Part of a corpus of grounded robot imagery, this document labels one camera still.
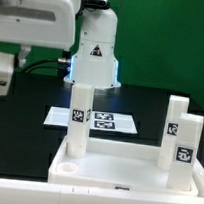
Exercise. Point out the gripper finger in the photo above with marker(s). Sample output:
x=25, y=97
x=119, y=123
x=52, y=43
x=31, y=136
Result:
x=22, y=56

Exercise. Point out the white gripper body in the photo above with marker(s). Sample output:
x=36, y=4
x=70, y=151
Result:
x=45, y=23

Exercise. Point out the white desk top tray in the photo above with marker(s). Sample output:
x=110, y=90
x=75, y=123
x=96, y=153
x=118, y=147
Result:
x=110, y=164

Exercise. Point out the white marker sheet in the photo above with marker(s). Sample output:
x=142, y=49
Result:
x=100, y=121

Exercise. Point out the black camera on stand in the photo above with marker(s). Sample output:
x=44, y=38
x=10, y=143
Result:
x=96, y=4

